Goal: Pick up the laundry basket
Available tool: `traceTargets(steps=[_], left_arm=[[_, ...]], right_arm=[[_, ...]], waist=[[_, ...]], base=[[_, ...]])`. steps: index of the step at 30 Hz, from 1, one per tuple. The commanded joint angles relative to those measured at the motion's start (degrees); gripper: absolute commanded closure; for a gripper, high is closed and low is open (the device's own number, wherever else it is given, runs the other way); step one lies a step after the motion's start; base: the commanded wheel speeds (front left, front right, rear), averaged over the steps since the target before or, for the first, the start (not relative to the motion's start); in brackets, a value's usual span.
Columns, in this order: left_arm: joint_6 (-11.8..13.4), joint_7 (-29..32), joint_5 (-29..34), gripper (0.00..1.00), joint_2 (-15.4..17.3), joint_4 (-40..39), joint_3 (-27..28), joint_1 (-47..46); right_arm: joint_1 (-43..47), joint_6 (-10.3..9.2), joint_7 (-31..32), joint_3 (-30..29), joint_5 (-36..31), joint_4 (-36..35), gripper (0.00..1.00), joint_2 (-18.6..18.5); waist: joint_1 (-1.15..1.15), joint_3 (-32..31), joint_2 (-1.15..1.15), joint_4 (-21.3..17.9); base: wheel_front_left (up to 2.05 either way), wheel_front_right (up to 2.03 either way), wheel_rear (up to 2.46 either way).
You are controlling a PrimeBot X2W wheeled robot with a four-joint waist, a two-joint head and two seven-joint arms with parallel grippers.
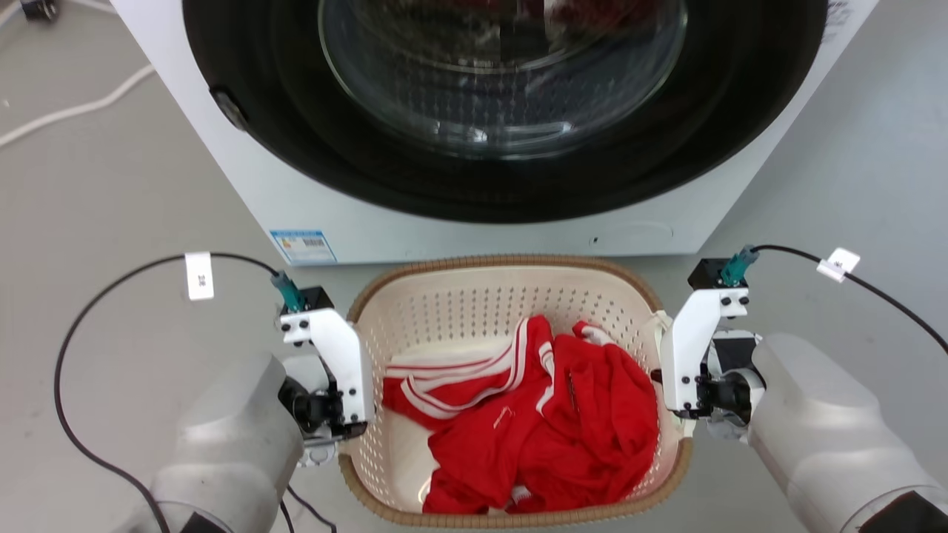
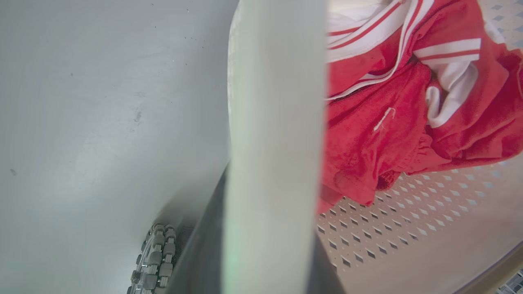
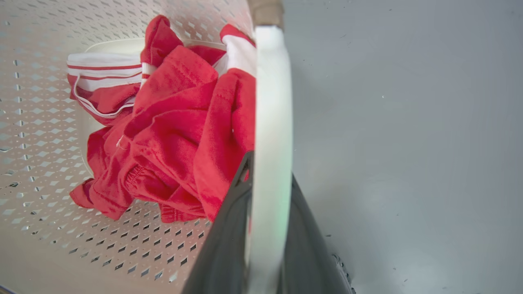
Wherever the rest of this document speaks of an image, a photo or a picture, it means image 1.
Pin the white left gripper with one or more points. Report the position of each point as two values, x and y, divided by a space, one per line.
342 363

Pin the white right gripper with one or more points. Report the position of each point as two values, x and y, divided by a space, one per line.
685 355

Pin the cream laundry basket brown rim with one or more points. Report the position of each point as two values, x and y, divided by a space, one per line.
481 296

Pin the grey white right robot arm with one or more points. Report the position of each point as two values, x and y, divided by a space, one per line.
822 422

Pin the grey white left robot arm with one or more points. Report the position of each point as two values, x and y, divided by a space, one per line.
229 437

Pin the red garment with white stripes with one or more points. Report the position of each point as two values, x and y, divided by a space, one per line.
585 429

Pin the blue white energy label sticker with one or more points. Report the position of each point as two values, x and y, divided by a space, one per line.
302 246

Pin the white washing machine body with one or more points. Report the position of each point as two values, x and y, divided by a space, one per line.
459 233

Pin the black round washing machine door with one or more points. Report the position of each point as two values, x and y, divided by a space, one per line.
666 133

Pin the black door latch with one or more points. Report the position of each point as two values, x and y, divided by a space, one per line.
229 108

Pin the dark floor object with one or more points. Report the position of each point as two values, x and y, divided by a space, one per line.
38 8

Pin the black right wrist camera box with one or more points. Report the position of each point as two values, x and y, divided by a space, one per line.
707 274

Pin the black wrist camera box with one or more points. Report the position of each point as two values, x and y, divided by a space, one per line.
707 274
317 298

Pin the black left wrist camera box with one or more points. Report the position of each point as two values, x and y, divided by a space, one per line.
317 298

